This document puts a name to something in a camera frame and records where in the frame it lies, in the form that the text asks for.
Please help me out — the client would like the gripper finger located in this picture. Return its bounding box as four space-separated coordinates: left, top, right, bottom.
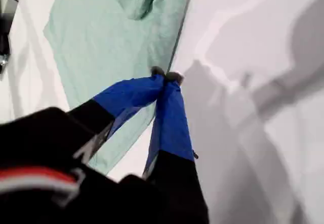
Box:
67 66 166 164
143 71 210 224

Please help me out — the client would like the pale green T-shirt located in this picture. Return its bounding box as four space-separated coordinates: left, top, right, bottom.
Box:
43 0 197 177

